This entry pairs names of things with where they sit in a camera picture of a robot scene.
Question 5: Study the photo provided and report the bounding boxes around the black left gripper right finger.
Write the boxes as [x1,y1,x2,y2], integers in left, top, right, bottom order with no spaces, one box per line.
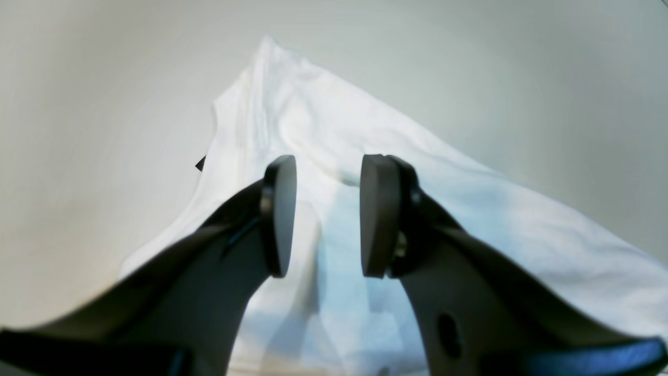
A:
[360,155,666,375]

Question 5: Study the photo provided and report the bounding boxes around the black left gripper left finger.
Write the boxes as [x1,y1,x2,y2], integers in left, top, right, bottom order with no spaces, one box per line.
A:
[2,155,297,375]

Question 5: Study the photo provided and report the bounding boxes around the white t-shirt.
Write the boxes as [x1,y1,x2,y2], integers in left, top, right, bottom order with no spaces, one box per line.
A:
[119,38,667,375]

